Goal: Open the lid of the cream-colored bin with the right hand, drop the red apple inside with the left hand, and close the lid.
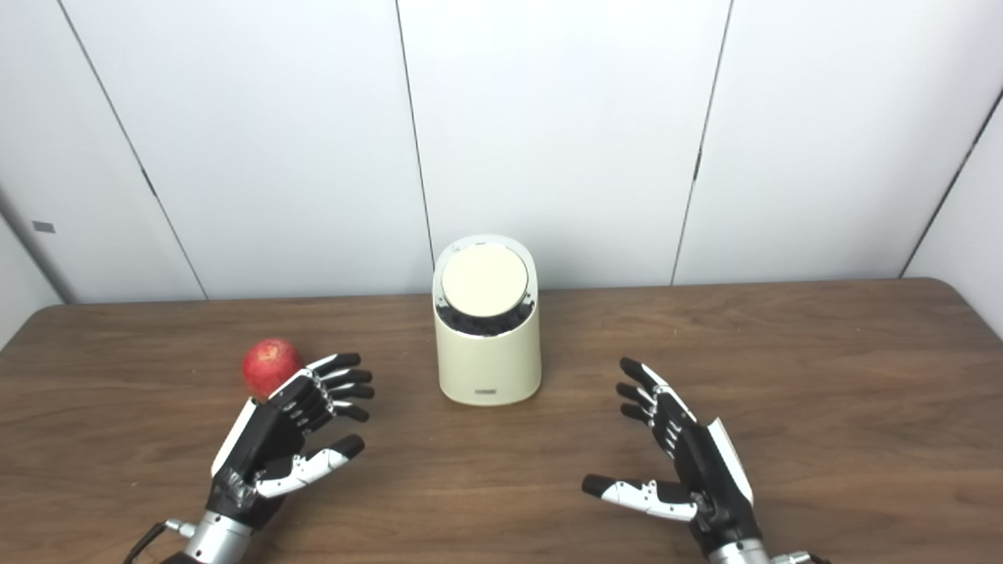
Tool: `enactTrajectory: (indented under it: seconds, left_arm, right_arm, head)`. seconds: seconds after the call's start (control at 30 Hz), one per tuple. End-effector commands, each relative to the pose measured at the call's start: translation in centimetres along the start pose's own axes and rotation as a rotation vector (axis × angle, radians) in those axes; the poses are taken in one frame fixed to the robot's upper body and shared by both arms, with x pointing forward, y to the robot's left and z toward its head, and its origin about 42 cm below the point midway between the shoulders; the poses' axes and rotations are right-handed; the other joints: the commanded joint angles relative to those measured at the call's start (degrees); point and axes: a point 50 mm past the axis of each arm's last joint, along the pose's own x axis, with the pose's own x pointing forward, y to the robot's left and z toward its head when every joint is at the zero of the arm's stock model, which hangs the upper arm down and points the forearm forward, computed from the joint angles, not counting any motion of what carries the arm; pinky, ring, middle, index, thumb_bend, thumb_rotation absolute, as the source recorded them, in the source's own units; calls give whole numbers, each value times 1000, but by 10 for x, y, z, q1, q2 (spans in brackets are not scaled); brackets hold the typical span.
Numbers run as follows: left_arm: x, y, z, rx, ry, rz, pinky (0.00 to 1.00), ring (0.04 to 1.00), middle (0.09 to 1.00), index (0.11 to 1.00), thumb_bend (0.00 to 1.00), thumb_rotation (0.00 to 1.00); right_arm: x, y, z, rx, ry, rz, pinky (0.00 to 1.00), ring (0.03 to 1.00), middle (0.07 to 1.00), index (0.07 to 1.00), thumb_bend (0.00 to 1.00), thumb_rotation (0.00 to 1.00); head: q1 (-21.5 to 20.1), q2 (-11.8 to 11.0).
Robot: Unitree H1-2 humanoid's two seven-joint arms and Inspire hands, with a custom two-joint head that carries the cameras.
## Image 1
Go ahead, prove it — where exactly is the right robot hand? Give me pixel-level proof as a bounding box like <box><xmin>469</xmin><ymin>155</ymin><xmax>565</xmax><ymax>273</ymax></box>
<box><xmin>581</xmin><ymin>357</ymin><xmax>762</xmax><ymax>557</ymax></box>

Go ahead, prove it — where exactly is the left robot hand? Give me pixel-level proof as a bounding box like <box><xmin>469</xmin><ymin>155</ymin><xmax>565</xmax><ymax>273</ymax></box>
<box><xmin>206</xmin><ymin>352</ymin><xmax>375</xmax><ymax>530</ymax></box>

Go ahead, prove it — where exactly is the red apple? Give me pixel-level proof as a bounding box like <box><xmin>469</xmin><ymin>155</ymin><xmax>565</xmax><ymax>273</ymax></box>
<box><xmin>241</xmin><ymin>338</ymin><xmax>305</xmax><ymax>400</ymax></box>

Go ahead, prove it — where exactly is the cream-colored bin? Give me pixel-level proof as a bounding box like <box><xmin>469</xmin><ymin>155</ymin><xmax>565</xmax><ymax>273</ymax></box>
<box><xmin>433</xmin><ymin>234</ymin><xmax>542</xmax><ymax>407</ymax></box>

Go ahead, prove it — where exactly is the cream round bin lid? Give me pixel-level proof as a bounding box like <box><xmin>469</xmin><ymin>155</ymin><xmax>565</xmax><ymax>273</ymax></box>
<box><xmin>440</xmin><ymin>244</ymin><xmax>529</xmax><ymax>318</ymax></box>

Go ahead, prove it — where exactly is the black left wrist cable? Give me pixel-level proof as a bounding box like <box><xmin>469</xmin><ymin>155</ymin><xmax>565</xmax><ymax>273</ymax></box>
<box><xmin>121</xmin><ymin>519</ymin><xmax>197</xmax><ymax>564</ymax></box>

